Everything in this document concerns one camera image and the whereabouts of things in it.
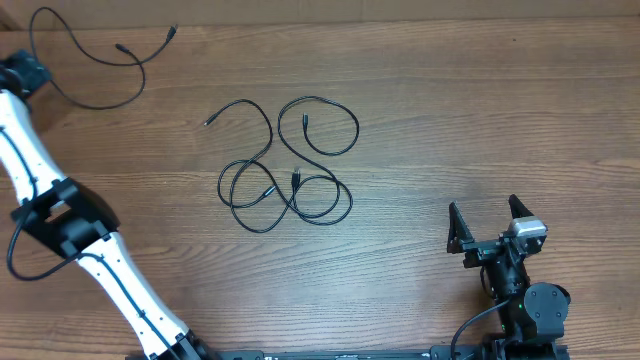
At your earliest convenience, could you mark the thin black USB-A cable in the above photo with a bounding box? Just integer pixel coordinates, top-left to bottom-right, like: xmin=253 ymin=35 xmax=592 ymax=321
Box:
xmin=203 ymin=98 xmax=303 ymax=234

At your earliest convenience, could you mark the braided black USB-C cable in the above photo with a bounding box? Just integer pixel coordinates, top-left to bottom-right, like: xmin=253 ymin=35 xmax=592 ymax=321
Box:
xmin=229 ymin=95 xmax=361 ymax=226

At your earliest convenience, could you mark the thick smooth black USB cable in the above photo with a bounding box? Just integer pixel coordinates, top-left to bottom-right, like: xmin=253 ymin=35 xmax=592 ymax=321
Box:
xmin=28 ymin=6 xmax=179 ymax=111

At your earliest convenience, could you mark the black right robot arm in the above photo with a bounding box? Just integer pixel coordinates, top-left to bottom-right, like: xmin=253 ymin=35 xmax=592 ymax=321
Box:
xmin=447 ymin=194 xmax=571 ymax=344

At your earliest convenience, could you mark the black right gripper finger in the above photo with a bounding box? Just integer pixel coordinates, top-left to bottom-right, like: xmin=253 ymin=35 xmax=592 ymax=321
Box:
xmin=508 ymin=194 xmax=533 ymax=219
xmin=447 ymin=201 xmax=474 ymax=253

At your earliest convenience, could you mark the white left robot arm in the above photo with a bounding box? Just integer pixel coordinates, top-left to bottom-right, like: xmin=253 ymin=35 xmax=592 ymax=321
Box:
xmin=1 ymin=50 xmax=215 ymax=360

